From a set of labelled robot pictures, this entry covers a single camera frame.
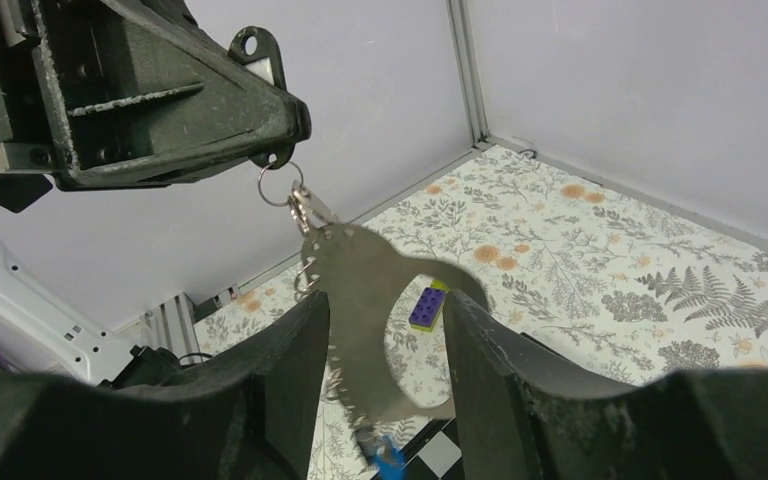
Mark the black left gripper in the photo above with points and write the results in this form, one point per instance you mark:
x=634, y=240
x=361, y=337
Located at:
x=137, y=96

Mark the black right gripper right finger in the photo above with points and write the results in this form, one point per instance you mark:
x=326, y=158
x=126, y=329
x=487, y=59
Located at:
x=525, y=412

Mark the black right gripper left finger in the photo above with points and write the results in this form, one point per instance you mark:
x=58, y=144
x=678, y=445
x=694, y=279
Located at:
x=248, y=413

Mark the black key tag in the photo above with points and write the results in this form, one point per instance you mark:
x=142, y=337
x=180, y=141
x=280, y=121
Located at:
x=257, y=50

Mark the silver key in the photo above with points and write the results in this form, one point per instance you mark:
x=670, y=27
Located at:
x=305, y=205

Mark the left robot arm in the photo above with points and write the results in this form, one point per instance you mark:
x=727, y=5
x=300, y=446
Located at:
x=30, y=311

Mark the black white chessboard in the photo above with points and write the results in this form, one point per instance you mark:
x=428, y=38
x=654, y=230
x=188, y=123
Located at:
x=434, y=453

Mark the purple green toy brick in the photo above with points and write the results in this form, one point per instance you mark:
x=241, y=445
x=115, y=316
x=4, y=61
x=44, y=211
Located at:
x=428, y=308

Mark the floral table cloth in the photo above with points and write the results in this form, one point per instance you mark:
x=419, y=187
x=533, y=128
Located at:
x=621, y=287

